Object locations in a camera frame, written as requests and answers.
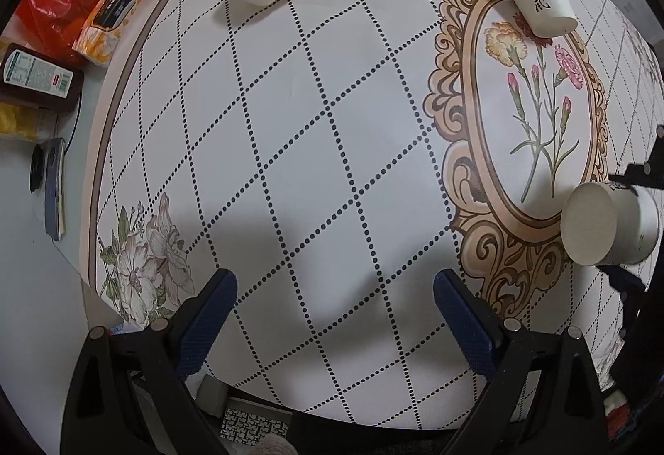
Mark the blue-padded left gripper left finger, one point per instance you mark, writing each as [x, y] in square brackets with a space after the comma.
[102, 413]

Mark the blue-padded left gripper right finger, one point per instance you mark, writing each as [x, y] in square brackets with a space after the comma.
[541, 392]

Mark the orange tissue pack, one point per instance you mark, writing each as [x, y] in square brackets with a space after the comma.
[102, 30]

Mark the dark brown bottle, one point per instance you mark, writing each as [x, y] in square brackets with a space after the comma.
[32, 79]

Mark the blue smartphone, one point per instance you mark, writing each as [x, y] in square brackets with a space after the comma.
[53, 202]

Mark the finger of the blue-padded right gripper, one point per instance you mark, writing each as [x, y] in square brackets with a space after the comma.
[649, 174]

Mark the patterned white tablecloth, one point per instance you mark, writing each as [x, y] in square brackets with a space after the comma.
[335, 155]

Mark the yellow plastic bag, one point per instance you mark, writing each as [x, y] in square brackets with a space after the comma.
[25, 123]

